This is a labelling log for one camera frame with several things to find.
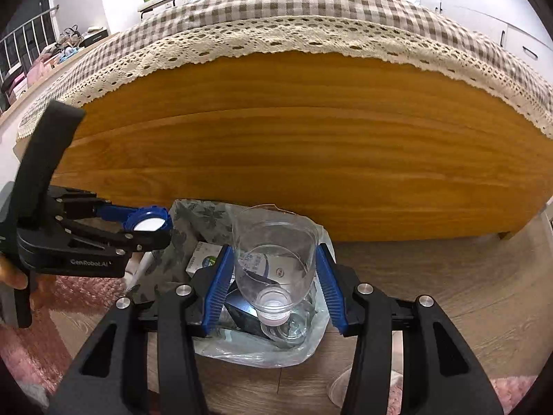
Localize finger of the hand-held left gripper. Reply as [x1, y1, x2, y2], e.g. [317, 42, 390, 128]
[54, 186, 134, 230]
[63, 218, 172, 260]

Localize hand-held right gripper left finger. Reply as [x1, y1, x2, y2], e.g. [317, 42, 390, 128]
[47, 246, 235, 415]

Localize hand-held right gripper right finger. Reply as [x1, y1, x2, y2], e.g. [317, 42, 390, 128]
[316, 244, 504, 415]

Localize white carton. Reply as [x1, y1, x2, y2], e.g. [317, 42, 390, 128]
[187, 242, 303, 284]

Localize dark blue box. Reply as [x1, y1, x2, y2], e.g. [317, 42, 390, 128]
[225, 287, 271, 339]

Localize blue lid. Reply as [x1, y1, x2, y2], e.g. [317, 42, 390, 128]
[123, 206, 174, 243]

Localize clear plastic container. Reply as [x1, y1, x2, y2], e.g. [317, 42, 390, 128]
[259, 294, 322, 349]

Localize clear plastic bottle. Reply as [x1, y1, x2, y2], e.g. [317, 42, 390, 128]
[232, 204, 320, 325]

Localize floral grey trash bin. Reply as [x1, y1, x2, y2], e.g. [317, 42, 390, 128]
[132, 199, 329, 355]

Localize person's left hand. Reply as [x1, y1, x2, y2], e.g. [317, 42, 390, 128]
[0, 254, 55, 295]

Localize pink fluffy rug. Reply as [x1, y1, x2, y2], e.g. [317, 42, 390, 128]
[0, 274, 538, 415]

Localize pile of windowsill clutter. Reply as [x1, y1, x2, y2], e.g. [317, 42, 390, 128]
[26, 26, 87, 96]

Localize black box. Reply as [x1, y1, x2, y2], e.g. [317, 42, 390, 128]
[82, 28, 110, 47]

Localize metal window railing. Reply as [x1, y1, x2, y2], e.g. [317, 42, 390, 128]
[0, 4, 59, 111]

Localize wooden bed with checkered sheet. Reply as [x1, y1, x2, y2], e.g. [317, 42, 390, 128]
[17, 0, 553, 141]

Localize black frame bedside table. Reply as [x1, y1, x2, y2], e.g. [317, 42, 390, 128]
[138, 0, 186, 20]

